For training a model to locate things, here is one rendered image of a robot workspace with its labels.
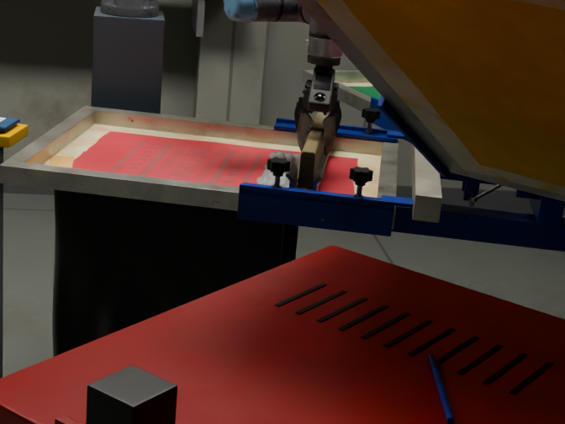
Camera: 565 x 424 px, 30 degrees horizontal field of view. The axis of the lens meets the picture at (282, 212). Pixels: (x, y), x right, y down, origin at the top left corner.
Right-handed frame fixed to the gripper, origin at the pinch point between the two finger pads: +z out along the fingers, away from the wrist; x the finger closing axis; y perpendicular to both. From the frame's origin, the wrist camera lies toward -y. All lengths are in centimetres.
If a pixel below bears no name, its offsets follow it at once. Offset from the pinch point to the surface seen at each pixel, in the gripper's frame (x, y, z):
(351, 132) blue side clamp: -6.7, 26.9, 1.7
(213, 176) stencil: 20.5, -8.1, 6.3
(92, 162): 47.3, -8.5, 6.3
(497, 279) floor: -71, 208, 102
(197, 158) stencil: 26.6, 4.4, 6.3
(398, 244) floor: -28, 239, 102
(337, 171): -5.2, 7.1, 6.3
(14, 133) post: 71, 9, 7
